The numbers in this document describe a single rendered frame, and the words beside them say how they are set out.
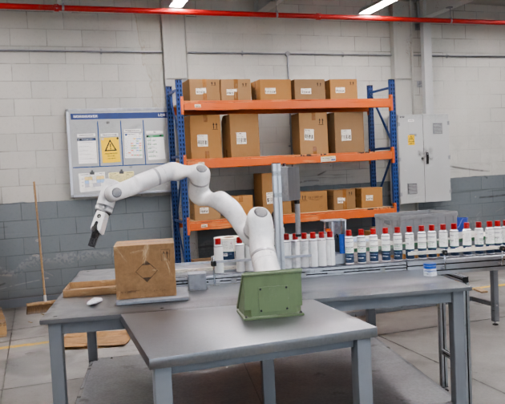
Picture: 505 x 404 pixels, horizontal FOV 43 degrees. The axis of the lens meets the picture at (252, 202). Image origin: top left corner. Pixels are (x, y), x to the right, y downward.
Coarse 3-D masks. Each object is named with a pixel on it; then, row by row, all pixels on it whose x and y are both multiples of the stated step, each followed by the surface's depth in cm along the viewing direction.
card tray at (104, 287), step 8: (104, 280) 371; (112, 280) 372; (72, 288) 369; (80, 288) 368; (88, 288) 367; (96, 288) 345; (104, 288) 346; (112, 288) 347; (64, 296) 343; (72, 296) 344; (80, 296) 344
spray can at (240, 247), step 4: (236, 240) 368; (240, 240) 367; (236, 244) 367; (240, 244) 366; (236, 248) 367; (240, 248) 366; (236, 252) 367; (240, 252) 366; (236, 256) 367; (240, 256) 366; (236, 264) 368; (240, 264) 367; (244, 264) 368; (236, 268) 368; (240, 268) 367; (244, 268) 368; (236, 272) 368; (240, 272) 367; (244, 272) 368
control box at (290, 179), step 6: (282, 168) 353; (288, 168) 353; (294, 168) 361; (282, 174) 354; (288, 174) 353; (294, 174) 361; (282, 180) 354; (288, 180) 353; (294, 180) 361; (282, 186) 354; (288, 186) 353; (294, 186) 360; (282, 192) 354; (288, 192) 353; (294, 192) 360; (282, 198) 355; (288, 198) 353; (294, 198) 360; (300, 198) 367
